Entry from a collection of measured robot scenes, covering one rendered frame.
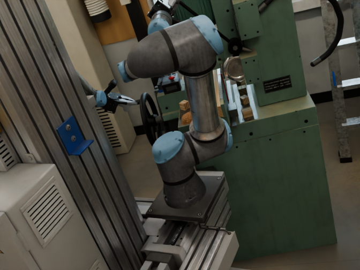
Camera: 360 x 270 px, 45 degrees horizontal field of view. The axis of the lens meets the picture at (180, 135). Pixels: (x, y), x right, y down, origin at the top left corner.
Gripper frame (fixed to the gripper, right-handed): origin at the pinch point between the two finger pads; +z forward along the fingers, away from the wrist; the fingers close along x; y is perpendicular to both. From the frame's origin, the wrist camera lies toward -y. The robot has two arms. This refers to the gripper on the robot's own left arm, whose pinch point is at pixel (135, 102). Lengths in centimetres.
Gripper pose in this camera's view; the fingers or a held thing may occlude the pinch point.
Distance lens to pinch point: 219.3
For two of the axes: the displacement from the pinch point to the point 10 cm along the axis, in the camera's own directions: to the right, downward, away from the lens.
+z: 9.7, 2.2, 0.8
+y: -2.3, 8.4, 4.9
